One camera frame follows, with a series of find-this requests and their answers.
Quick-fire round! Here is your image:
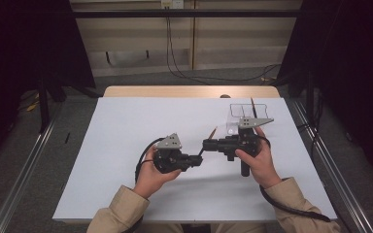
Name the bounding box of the person's left hand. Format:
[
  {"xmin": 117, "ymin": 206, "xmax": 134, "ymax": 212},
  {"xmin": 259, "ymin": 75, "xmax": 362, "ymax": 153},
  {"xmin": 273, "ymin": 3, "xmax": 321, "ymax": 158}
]
[{"xmin": 131, "ymin": 145, "xmax": 183, "ymax": 200}]

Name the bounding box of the wooden table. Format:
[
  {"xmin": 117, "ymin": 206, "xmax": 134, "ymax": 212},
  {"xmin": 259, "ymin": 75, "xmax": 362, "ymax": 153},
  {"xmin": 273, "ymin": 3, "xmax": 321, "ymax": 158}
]
[{"xmin": 102, "ymin": 84, "xmax": 281, "ymax": 99}]

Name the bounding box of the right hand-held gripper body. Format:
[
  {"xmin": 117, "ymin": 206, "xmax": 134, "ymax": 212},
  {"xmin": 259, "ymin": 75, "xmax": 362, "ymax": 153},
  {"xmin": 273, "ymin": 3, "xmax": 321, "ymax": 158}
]
[{"xmin": 220, "ymin": 117, "xmax": 275, "ymax": 178}]

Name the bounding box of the black metal stand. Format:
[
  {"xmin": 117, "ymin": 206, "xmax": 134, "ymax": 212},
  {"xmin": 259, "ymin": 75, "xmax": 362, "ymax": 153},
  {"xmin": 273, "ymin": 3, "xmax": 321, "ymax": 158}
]
[{"xmin": 37, "ymin": 72, "xmax": 103, "ymax": 134}]

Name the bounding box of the black power cable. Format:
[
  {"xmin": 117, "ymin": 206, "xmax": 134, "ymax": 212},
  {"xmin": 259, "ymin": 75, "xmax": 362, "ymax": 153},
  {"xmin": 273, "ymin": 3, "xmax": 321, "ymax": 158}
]
[
  {"xmin": 167, "ymin": 7, "xmax": 283, "ymax": 83},
  {"xmin": 165, "ymin": 7, "xmax": 213, "ymax": 86}
]

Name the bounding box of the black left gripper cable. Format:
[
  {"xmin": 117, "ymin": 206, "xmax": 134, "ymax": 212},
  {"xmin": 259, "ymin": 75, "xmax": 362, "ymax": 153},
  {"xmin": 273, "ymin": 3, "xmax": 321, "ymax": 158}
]
[{"xmin": 134, "ymin": 137, "xmax": 167, "ymax": 184}]

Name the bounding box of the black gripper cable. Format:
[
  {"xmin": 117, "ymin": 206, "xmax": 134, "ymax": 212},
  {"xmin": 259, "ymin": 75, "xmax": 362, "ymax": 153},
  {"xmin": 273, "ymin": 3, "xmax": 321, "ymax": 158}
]
[
  {"xmin": 134, "ymin": 137, "xmax": 167, "ymax": 184},
  {"xmin": 256, "ymin": 134, "xmax": 332, "ymax": 223}
]

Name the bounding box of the person's right hand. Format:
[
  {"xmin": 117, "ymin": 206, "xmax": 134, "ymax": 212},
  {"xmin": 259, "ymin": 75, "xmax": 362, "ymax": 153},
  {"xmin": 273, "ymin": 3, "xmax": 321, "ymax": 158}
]
[{"xmin": 234, "ymin": 126, "xmax": 283, "ymax": 189}]

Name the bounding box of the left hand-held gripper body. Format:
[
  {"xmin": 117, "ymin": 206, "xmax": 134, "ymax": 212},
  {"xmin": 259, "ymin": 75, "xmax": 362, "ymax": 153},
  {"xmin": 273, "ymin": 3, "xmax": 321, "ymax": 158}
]
[{"xmin": 153, "ymin": 132, "xmax": 190, "ymax": 175}]

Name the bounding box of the metal floor rail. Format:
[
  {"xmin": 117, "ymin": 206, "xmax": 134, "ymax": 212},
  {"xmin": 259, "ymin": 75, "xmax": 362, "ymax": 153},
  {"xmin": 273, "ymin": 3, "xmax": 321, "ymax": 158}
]
[
  {"xmin": 0, "ymin": 103, "xmax": 64, "ymax": 233},
  {"xmin": 290, "ymin": 100, "xmax": 373, "ymax": 233}
]

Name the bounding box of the black curtain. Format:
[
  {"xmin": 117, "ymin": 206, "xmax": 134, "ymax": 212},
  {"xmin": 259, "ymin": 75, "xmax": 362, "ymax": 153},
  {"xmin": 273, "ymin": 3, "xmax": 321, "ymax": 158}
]
[
  {"xmin": 276, "ymin": 0, "xmax": 373, "ymax": 187},
  {"xmin": 0, "ymin": 0, "xmax": 96, "ymax": 169}
]

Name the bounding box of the clear plastic divided pen holder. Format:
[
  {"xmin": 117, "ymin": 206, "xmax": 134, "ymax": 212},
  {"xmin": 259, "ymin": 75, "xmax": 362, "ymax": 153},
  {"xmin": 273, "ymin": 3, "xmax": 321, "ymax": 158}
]
[{"xmin": 225, "ymin": 102, "xmax": 270, "ymax": 136}]

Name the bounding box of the white table mat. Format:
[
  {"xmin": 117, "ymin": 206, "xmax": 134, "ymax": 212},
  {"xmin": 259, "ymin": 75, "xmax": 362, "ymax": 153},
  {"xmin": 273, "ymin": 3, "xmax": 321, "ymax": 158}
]
[{"xmin": 51, "ymin": 96, "xmax": 338, "ymax": 223}]

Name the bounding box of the beige desk cabinet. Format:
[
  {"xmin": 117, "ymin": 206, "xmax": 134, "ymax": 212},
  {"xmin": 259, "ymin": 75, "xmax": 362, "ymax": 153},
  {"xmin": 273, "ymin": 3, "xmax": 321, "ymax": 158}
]
[{"xmin": 68, "ymin": 0, "xmax": 305, "ymax": 79}]

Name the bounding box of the white wall socket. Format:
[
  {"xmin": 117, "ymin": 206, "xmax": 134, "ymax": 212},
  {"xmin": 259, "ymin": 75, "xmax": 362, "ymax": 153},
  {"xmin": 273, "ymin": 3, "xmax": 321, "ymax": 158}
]
[{"xmin": 160, "ymin": 0, "xmax": 186, "ymax": 10}]

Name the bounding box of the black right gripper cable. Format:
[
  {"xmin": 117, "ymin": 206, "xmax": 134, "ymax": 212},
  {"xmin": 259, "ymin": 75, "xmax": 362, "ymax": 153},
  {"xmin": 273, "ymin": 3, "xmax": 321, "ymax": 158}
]
[{"xmin": 256, "ymin": 134, "xmax": 332, "ymax": 223}]

